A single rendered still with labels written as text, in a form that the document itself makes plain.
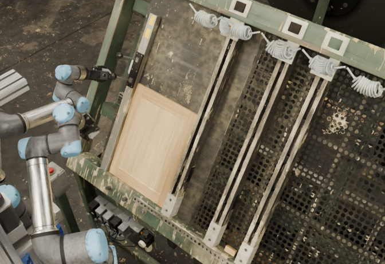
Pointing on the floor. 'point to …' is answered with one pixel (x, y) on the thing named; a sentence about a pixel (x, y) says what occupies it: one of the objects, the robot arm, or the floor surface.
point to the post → (69, 219)
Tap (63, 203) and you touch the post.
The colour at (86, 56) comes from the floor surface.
